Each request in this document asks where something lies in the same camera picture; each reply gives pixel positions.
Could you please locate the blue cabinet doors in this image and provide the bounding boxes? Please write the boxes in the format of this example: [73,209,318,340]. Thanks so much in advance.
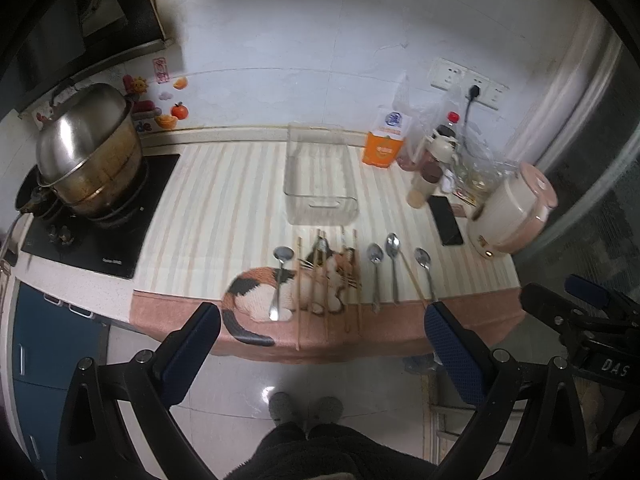
[12,283,108,479]

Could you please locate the pink cream rice cooker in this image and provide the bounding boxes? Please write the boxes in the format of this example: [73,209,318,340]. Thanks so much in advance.
[468,162,558,260]

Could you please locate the left grey slipper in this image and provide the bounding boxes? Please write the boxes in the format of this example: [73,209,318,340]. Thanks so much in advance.
[268,391,302,427]

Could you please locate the grey slipper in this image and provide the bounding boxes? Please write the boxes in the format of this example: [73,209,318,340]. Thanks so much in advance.
[268,391,302,427]
[308,396,344,427]

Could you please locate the rightmost steel spoon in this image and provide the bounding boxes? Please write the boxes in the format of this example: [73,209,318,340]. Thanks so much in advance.
[413,247,437,302]

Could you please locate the steel spoon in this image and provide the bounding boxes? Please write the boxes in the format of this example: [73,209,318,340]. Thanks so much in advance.
[385,233,400,304]
[413,247,437,302]
[269,246,294,322]
[367,243,384,314]

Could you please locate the person's dark trousers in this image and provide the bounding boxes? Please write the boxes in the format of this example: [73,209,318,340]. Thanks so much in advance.
[228,422,436,479]

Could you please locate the black smartphone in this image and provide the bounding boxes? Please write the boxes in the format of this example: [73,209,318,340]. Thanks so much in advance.
[427,196,463,246]

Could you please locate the clear plastic bags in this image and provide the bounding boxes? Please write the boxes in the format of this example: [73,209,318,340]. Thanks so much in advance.
[393,76,518,200]

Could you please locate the right grey slipper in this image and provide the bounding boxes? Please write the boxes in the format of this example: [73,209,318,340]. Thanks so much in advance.
[308,396,344,427]

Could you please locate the beige brown tumbler cup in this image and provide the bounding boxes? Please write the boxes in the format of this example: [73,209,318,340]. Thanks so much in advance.
[407,130,458,209]

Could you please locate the cat print striped mat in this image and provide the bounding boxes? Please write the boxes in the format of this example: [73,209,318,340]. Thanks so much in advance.
[128,142,524,364]

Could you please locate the red cap dark bottle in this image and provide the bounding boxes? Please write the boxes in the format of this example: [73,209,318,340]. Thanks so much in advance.
[435,110,460,143]

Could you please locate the leftmost steel spoon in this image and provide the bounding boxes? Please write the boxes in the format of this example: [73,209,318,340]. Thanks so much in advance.
[269,246,294,322]

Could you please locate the leftmost wooden chopstick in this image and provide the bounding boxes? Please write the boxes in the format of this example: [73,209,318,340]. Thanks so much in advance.
[295,236,303,351]

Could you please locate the orange white carton box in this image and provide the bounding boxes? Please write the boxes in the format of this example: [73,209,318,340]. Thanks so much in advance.
[361,106,413,168]

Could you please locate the stainless steel stock pot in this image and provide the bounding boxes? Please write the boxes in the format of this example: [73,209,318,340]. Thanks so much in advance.
[15,84,142,217]

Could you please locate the clear plastic basket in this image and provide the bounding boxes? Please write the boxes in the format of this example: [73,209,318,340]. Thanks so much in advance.
[283,122,359,226]

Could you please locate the black range hood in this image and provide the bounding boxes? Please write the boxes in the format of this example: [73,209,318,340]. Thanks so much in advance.
[1,0,167,114]

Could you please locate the black plug and cable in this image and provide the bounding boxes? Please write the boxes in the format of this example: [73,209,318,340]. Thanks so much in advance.
[460,84,484,162]

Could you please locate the white wall socket strip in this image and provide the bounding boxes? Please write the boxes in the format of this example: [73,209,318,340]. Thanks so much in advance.
[430,58,510,110]

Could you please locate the fruit wall stickers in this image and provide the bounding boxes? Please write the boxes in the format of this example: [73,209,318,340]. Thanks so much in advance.
[122,55,190,136]

